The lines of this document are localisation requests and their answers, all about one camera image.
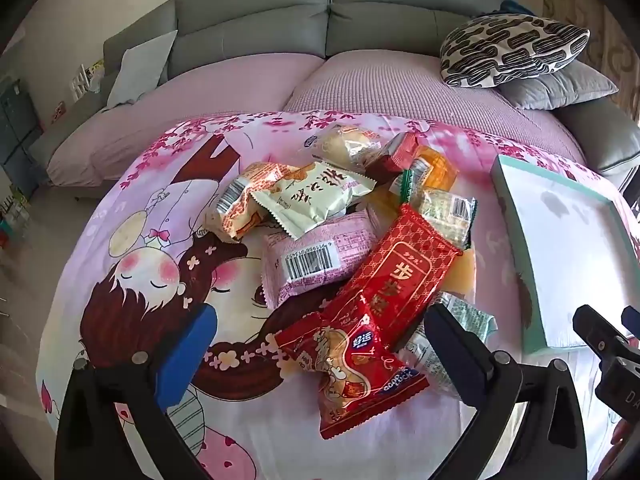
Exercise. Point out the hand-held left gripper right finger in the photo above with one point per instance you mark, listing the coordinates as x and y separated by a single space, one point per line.
452 355

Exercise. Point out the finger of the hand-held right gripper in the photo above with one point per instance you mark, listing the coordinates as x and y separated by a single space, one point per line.
597 335
632 320

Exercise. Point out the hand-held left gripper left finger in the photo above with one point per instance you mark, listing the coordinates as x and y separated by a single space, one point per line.
187 355

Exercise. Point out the green foil snack packet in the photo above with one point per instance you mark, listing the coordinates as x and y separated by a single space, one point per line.
470 320

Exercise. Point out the yellow snack packet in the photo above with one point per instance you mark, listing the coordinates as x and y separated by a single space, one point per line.
462 272

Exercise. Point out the teal cardboard box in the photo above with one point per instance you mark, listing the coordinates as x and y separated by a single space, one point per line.
565 250

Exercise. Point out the long red gold packet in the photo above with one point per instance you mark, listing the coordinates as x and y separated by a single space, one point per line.
400 280

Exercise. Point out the red cartoon snack packet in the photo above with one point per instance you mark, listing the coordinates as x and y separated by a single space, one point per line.
350 370

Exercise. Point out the clear packet with green edges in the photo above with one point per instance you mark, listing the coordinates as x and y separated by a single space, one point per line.
445 212

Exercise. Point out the orange white pastry packet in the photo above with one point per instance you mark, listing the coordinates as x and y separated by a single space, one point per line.
237 205

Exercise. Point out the pink snack packet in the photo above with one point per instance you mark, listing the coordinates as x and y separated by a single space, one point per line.
320 260

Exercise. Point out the orange cake packet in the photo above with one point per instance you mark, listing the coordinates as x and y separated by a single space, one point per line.
437 170

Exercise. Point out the pale green snack packet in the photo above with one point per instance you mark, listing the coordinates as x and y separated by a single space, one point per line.
312 195

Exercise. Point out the red white biscuit packet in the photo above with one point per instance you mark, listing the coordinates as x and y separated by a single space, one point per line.
397 152

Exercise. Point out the bread bun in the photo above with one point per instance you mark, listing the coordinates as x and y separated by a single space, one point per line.
345 145

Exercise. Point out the pink printed blanket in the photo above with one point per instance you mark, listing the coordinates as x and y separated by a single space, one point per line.
125 260

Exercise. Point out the grey pillow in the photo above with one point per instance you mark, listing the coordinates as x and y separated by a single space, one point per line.
555 87

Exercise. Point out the pink sofa cover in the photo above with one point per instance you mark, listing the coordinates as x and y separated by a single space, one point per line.
380 85

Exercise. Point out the dark grey cabinet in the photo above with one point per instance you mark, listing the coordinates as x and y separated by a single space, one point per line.
17 125

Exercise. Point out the light grey cushion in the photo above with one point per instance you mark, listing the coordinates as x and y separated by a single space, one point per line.
137 67

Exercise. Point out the white book rack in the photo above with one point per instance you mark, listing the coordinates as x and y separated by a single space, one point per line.
82 80

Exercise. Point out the black white patterned pillow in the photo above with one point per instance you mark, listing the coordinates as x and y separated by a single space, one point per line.
510 47

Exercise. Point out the patterned beige curtain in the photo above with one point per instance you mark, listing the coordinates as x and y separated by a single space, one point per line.
590 5

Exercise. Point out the blue cloth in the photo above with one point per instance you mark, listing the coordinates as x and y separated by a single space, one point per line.
515 7

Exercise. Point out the grey sofa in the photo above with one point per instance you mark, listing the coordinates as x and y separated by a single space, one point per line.
250 15

